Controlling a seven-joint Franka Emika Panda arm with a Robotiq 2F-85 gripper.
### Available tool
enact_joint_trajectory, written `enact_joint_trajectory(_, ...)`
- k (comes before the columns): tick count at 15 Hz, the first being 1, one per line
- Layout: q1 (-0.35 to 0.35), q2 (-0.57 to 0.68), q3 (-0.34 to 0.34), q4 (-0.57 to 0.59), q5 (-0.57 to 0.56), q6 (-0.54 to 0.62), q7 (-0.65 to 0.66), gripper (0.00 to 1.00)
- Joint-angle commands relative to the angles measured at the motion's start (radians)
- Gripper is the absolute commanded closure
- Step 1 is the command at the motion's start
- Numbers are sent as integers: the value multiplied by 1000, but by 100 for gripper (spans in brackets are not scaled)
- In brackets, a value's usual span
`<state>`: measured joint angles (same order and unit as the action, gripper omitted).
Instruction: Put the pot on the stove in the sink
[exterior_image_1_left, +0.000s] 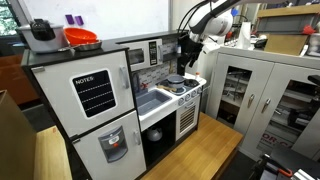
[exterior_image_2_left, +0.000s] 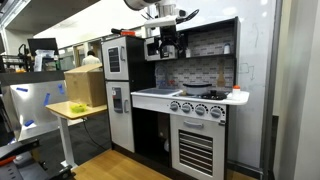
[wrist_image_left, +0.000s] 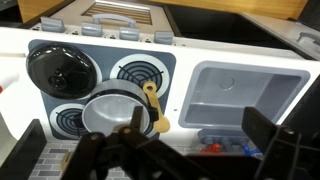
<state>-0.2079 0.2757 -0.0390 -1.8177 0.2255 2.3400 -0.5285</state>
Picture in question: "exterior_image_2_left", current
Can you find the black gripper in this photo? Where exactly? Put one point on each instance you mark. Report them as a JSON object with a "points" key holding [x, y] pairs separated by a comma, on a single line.
{"points": [[168, 34]]}

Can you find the grey metal pot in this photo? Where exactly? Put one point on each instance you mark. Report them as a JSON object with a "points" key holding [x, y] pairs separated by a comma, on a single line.
{"points": [[197, 89]]}

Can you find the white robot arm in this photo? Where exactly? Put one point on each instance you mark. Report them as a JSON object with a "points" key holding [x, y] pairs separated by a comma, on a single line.
{"points": [[138, 3]]}

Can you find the grey toy sink basin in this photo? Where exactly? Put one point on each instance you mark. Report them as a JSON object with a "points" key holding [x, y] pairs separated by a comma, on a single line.
{"points": [[158, 91]]}

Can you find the grey stove knob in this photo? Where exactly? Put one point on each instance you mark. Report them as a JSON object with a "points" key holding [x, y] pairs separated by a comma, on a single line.
{"points": [[216, 112], [200, 110], [186, 108], [174, 106]]}

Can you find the small white shaker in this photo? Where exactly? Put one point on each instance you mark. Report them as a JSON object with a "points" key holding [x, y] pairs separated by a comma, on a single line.
{"points": [[188, 53]]}

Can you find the toy microwave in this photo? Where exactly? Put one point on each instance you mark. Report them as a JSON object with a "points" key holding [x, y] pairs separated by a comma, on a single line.
{"points": [[151, 49]]}

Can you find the grey toy faucet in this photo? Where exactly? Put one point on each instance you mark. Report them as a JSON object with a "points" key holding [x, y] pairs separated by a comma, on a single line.
{"points": [[165, 75]]}

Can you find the toy kitchen unit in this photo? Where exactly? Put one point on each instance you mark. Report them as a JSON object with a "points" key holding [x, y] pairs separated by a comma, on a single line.
{"points": [[146, 66]]}

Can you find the stovetop burner panel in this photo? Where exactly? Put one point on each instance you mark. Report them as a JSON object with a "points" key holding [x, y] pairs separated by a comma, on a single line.
{"points": [[178, 94]]}

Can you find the red black tool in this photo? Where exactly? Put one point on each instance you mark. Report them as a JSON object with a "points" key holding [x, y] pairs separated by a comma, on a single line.
{"points": [[127, 33]]}

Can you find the white cup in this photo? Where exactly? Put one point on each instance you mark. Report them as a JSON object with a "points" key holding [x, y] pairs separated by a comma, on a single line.
{"points": [[227, 49]]}

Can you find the wooden spatula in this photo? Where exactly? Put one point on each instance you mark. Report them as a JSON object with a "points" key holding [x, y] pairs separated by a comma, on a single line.
{"points": [[221, 76]]}

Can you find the fridge door with window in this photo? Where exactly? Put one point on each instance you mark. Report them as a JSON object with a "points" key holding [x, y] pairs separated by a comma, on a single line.
{"points": [[107, 66]]}

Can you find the grey water dispenser panel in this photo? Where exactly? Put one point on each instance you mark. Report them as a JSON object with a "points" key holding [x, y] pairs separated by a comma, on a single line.
{"points": [[117, 100]]}

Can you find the white bottle orange cap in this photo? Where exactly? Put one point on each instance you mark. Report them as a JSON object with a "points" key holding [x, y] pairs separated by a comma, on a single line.
{"points": [[236, 93]]}

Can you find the person in white shirt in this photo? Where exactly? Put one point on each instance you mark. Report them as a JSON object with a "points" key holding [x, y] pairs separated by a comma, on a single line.
{"points": [[90, 59]]}

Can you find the large whiteboard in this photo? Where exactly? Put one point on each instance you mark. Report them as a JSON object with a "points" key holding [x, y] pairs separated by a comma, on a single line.
{"points": [[256, 66]]}

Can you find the cardboard box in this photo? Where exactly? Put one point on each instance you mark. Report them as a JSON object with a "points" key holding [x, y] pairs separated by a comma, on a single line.
{"points": [[85, 86]]}

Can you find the fridge door with dispenser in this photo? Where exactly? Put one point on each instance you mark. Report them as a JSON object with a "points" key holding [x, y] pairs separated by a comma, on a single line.
{"points": [[118, 130]]}

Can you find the oven door with vents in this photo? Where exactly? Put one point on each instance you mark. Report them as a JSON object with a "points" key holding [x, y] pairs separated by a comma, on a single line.
{"points": [[196, 150]]}

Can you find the yellow bowl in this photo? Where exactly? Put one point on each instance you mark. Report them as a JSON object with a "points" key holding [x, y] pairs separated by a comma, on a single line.
{"points": [[78, 107]]}

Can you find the blue tape strip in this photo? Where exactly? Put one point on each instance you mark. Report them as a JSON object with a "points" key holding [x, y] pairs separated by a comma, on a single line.
{"points": [[46, 99], [61, 88], [29, 122], [22, 89]]}

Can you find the wooden top white table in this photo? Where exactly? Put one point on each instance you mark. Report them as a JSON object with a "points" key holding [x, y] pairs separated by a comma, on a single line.
{"points": [[63, 108]]}

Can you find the black monitor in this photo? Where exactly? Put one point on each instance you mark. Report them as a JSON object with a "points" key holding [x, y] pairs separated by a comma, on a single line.
{"points": [[42, 45]]}

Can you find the wooden base board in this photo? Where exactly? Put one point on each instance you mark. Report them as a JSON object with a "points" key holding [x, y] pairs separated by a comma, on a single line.
{"points": [[113, 166]]}

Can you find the shiny metal panel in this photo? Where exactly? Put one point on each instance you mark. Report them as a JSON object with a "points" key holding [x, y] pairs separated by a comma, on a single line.
{"points": [[33, 106]]}

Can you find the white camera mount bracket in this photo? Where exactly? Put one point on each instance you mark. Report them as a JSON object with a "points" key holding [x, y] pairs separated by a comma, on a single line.
{"points": [[160, 22]]}

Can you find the black equipment frame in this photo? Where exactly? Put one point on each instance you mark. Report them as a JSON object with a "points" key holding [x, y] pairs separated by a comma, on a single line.
{"points": [[20, 146]]}

